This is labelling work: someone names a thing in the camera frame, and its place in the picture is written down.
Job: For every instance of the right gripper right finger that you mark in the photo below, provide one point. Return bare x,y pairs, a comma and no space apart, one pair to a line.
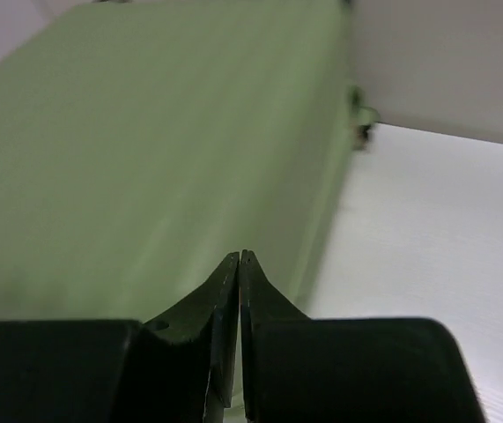
299,369

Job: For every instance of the green hard-shell suitcase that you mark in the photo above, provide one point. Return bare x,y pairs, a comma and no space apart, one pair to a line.
142,142

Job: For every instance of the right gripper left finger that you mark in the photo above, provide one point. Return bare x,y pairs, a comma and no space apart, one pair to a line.
177,367

